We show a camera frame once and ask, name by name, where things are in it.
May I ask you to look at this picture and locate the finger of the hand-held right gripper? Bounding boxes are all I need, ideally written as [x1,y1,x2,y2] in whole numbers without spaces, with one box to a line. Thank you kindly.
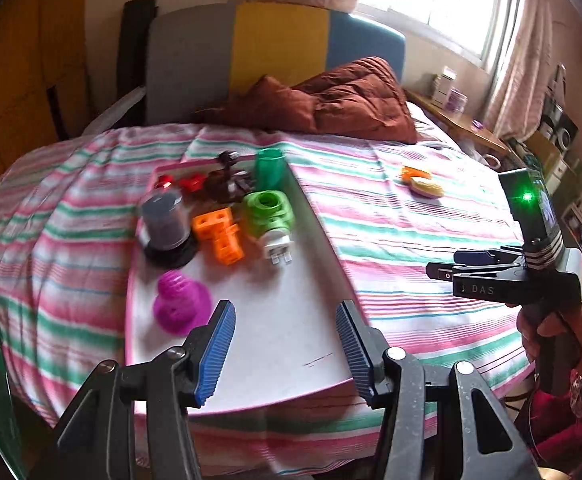
[426,260,524,306]
[453,246,526,264]

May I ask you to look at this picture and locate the brown quilt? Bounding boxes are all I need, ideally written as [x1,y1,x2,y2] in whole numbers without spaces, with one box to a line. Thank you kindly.
[193,56,420,144]

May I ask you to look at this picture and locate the green ring plug adapter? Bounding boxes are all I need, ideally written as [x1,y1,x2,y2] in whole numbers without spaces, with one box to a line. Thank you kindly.
[242,190,298,267]

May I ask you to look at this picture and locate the green plastic cylinder piece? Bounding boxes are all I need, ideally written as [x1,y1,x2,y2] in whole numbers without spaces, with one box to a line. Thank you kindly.
[254,147,286,192]

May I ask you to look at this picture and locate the wooden wardrobe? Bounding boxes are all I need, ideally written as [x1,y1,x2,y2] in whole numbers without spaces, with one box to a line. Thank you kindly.
[0,0,92,206]

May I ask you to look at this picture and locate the person's pink clothing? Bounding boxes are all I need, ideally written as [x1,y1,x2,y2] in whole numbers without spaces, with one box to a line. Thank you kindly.
[528,247,582,480]

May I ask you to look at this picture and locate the grey yellow blue headboard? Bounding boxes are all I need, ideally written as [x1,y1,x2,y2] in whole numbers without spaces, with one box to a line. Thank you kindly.
[145,2,406,127]

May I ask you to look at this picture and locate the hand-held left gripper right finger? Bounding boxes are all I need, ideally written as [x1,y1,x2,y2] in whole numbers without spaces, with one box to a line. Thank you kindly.
[335,300,542,480]

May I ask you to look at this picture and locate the white small boxes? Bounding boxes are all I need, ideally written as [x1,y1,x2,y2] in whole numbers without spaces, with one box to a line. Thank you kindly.
[432,66,460,107]

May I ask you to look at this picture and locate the clear disc case black base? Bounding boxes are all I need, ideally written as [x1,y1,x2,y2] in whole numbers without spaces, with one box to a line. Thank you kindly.
[138,187,200,269]

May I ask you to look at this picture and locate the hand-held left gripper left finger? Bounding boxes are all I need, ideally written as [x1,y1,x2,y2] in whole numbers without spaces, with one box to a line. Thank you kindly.
[31,300,236,480]

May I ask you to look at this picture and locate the white tray pink rim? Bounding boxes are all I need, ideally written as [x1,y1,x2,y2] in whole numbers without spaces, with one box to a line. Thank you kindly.
[124,159,372,417]

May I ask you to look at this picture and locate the orange plastic block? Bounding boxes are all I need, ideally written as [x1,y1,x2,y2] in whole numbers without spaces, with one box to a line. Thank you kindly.
[192,207,246,266]

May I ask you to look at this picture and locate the dark brown toy figure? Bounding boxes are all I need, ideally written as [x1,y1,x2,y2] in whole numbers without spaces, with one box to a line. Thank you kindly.
[205,151,252,205]

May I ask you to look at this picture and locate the black speaker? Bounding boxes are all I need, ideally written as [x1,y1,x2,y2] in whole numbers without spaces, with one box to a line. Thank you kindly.
[540,109,580,152]

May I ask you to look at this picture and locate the purple jar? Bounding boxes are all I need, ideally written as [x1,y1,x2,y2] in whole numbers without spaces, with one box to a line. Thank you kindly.
[446,87,470,114]

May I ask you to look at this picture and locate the orange yellow pink toy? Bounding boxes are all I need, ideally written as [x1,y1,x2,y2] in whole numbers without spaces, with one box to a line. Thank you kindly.
[401,165,444,197]

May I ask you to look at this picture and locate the wooden bedside table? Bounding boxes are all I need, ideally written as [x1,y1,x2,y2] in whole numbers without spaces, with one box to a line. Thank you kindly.
[405,87,510,157]

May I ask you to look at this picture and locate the magenta ribbed plastic piece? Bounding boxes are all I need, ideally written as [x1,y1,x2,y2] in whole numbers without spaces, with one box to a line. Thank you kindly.
[153,270,213,337]

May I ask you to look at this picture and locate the black upright object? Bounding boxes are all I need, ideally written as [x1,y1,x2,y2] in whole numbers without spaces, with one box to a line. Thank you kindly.
[117,0,160,107]

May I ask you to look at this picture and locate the cardboard box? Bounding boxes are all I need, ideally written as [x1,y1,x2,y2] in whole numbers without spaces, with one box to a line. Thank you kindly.
[523,131,574,183]

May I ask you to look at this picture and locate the striped bedsheet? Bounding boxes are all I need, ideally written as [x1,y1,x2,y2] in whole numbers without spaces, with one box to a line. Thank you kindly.
[0,124,582,478]

